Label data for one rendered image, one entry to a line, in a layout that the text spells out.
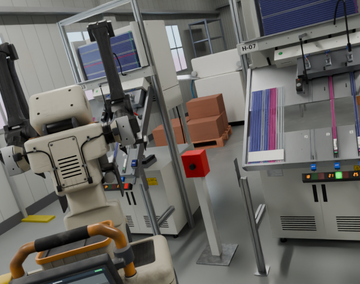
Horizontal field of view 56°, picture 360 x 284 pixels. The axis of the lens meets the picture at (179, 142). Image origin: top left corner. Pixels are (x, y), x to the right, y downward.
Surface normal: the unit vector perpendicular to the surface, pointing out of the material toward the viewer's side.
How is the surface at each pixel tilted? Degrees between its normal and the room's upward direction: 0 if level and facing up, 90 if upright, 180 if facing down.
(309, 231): 90
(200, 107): 90
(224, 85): 90
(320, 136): 44
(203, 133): 90
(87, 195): 82
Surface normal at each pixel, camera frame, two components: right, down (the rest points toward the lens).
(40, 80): 0.87, -0.10
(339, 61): -0.46, -0.46
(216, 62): -0.44, 0.32
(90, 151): 0.09, 0.07
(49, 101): -0.07, -0.48
